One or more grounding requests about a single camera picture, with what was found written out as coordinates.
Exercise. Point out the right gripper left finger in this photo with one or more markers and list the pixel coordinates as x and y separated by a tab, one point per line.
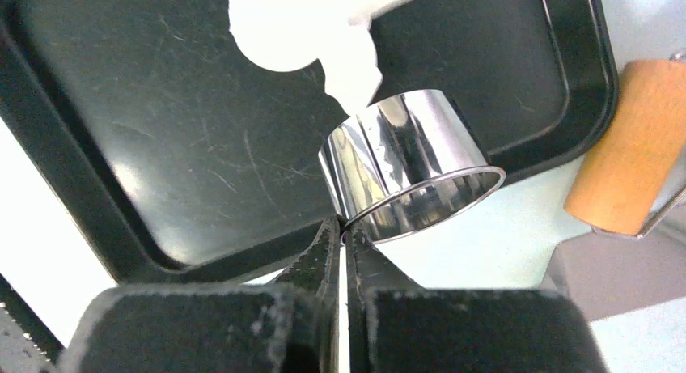
289	324

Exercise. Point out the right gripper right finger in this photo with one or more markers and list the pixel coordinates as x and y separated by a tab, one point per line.
397	325

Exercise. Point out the small round metal cup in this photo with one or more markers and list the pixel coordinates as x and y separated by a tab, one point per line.
404	164

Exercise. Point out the black baking tray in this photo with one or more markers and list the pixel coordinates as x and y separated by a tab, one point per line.
181	161

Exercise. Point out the wooden dough roller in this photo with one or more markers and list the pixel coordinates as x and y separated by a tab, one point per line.
623	173

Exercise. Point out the white dough ball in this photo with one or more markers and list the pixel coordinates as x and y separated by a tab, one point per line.
289	35

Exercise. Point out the metal spatula with red handle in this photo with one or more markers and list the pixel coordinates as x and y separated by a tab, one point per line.
607	276

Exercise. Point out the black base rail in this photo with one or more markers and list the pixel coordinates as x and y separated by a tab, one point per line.
27	344

